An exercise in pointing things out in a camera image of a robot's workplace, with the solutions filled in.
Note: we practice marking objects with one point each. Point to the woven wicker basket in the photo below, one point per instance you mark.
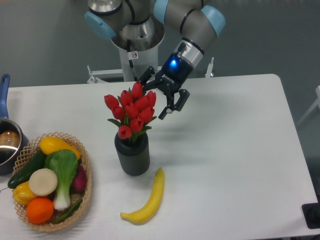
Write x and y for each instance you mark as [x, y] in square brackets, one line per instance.
[26, 154]

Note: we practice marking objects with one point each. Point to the yellow banana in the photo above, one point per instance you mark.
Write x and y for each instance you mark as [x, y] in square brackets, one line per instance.
[151, 207]

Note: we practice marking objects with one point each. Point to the green chili pepper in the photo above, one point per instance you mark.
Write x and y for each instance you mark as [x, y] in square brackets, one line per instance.
[69, 212]

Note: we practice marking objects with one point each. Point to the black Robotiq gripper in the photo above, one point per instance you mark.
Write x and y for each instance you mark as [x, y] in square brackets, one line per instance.
[169, 81]

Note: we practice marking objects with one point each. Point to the green bok choy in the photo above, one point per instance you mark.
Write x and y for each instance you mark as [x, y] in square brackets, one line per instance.
[64, 164]

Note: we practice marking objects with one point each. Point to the white furniture leg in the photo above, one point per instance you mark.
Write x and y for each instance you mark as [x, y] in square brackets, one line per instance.
[312, 110]

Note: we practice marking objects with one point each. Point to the dark grey ribbed vase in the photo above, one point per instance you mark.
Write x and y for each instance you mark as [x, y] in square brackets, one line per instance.
[134, 159]

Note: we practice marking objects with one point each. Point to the beige round bun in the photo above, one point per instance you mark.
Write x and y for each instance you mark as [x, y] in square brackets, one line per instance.
[43, 182]

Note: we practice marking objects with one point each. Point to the yellow bell pepper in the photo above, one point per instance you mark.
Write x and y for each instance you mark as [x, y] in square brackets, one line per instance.
[22, 194]

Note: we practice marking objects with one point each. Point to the green cucumber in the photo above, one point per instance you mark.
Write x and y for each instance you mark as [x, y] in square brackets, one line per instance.
[35, 163]

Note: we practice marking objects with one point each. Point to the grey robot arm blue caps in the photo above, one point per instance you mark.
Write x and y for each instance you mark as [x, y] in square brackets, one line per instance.
[137, 28]

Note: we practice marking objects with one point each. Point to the blue handled saucepan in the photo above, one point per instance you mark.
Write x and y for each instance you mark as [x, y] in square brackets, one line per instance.
[12, 138]

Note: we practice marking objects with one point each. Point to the red tulip bouquet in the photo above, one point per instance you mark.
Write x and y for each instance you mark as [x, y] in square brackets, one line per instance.
[132, 112]

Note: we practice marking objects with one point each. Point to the yellow squash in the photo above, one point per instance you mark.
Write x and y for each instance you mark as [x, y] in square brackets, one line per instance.
[50, 144]

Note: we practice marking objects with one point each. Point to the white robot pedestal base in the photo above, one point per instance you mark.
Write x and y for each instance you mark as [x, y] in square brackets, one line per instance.
[133, 65]

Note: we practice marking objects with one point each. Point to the orange fruit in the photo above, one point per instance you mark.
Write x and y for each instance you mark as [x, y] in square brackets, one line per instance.
[39, 210]

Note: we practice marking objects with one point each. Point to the black device at table edge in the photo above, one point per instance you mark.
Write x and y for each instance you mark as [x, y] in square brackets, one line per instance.
[311, 212]

